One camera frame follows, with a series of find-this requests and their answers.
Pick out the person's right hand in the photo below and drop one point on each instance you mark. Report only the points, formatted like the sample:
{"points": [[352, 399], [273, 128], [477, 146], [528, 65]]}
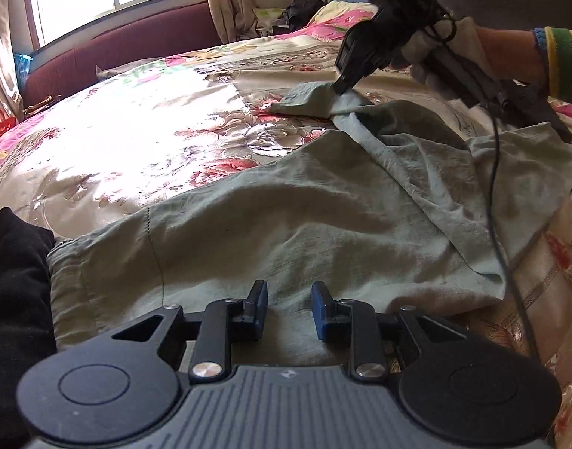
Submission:
{"points": [[428, 54]]}

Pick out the maroon headboard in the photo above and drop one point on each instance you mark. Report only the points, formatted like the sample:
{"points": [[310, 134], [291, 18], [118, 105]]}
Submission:
{"points": [[127, 46]]}

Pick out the floral satin bedspread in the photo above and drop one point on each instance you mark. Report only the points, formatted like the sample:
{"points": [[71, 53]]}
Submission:
{"points": [[141, 121]]}

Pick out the black knit garment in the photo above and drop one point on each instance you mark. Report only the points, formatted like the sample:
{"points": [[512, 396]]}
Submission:
{"points": [[15, 299]]}

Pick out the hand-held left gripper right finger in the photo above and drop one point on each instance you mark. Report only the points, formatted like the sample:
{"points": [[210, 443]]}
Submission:
{"points": [[319, 311]]}

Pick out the red bag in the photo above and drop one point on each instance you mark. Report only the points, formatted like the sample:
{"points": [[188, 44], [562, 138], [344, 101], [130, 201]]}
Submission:
{"points": [[0, 128]]}

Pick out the black bag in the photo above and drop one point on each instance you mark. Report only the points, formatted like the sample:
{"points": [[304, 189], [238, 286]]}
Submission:
{"points": [[304, 11]]}

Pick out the person's right forearm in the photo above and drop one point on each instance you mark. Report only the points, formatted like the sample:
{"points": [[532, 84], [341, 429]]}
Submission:
{"points": [[538, 58]]}

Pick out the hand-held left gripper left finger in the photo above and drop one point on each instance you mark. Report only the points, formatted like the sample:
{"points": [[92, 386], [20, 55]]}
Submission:
{"points": [[260, 309]]}

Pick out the grey-green pants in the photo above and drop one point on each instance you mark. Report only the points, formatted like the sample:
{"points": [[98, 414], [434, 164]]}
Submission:
{"points": [[286, 215]]}

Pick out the pink floral quilt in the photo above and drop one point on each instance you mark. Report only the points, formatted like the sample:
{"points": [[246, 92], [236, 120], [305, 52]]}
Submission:
{"points": [[335, 18]]}

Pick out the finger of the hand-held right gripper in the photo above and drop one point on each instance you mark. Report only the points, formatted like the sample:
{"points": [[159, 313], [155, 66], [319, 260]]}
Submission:
{"points": [[360, 54]]}

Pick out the beige curtain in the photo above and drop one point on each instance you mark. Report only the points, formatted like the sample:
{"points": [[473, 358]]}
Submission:
{"points": [[0, 56], [227, 0]]}

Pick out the blue bag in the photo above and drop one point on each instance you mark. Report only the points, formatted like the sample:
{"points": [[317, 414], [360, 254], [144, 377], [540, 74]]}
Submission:
{"points": [[21, 70]]}

